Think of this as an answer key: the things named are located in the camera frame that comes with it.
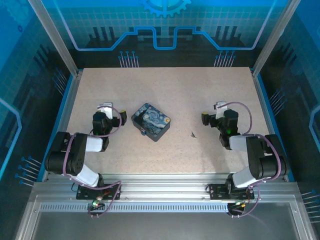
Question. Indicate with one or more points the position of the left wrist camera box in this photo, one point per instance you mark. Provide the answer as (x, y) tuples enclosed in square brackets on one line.
[(107, 110)]

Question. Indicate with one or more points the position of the starry night print tin box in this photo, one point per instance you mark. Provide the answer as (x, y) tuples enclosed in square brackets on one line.
[(152, 120)]

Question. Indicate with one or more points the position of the grey metal shelf plate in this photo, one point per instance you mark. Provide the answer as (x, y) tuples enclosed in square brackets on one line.
[(162, 226)]

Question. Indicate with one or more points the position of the aluminium side rail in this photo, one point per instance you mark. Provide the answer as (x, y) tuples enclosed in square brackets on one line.
[(61, 120)]

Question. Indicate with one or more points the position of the small LED circuit board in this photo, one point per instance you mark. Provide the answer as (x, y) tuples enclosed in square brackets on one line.
[(240, 203), (95, 203)]

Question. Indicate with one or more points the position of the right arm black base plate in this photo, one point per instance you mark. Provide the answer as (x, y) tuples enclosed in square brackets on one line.
[(217, 192)]

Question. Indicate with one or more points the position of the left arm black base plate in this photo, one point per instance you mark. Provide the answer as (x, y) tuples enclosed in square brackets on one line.
[(85, 193)]

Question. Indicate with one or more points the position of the small dark key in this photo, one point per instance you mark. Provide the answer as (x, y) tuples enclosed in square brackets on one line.
[(193, 135)]

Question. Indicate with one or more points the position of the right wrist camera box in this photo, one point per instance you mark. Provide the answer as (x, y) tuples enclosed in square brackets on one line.
[(220, 108)]

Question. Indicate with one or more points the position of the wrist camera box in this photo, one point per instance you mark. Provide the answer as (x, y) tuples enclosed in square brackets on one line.
[(220, 108), (107, 110)]

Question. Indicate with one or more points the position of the aluminium frame post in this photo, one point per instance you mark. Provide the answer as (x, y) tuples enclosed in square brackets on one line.
[(275, 37), (53, 37)]

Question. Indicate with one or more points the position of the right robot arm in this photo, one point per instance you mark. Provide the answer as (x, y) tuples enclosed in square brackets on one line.
[(262, 160)]

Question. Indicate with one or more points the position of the small blue padlock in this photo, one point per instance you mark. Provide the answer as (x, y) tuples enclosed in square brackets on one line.
[(143, 132)]

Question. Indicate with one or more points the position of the aluminium cross rail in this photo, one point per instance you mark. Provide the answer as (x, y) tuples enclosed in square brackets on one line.
[(162, 187)]

